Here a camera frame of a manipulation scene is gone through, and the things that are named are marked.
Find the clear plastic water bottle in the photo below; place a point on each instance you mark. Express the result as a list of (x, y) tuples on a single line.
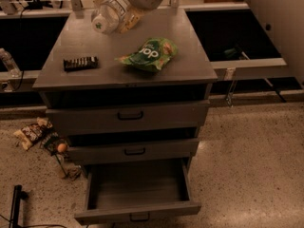
[(108, 17)]

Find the grey drawer cabinet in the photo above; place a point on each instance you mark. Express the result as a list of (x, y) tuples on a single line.
[(187, 77)]

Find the clear bottle at left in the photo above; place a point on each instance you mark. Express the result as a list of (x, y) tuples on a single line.
[(9, 63)]

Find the grey top drawer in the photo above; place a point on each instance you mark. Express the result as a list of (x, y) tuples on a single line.
[(126, 118)]

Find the grey drawer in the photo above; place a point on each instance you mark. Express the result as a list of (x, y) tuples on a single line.
[(133, 151), (137, 191), (126, 118)]

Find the grey middle drawer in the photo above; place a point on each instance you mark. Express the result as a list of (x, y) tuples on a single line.
[(133, 151)]

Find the grey bottom drawer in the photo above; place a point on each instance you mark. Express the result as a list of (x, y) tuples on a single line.
[(137, 191)]

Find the green chip bag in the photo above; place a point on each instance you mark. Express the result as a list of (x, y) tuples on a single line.
[(152, 56)]

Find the dark green bag on floor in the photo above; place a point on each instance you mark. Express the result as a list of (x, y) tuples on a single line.
[(50, 142)]

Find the orange ball on floor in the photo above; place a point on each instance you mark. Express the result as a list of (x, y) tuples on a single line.
[(62, 147)]

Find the brown snack bag on floor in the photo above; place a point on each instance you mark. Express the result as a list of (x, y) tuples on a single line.
[(31, 134)]

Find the clear cup on floor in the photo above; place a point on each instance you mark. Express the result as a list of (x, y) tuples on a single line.
[(57, 164)]

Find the black stand on floor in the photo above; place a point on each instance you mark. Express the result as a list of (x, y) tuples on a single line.
[(18, 195)]

